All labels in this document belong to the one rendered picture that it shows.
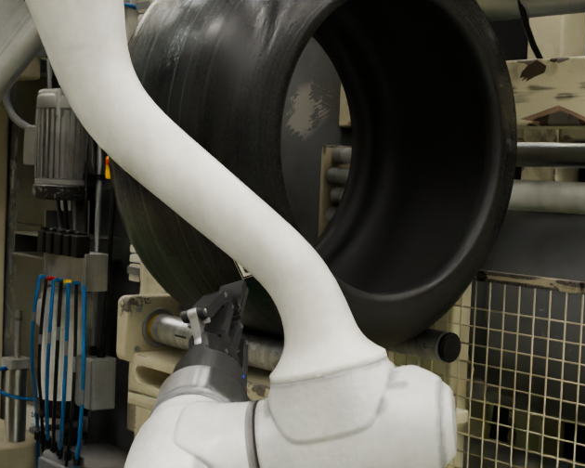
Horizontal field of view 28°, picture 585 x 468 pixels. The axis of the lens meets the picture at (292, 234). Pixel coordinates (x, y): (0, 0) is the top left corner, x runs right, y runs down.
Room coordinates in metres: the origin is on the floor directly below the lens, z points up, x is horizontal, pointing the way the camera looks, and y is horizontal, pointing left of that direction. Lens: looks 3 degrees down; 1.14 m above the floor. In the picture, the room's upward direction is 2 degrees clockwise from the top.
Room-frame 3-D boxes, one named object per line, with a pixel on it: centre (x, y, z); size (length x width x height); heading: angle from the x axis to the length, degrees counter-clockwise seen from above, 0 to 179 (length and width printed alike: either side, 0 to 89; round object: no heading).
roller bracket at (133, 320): (1.86, 0.10, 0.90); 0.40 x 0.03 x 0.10; 130
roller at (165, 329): (1.64, 0.09, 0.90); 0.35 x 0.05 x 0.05; 40
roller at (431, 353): (1.81, -0.13, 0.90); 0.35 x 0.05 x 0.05; 40
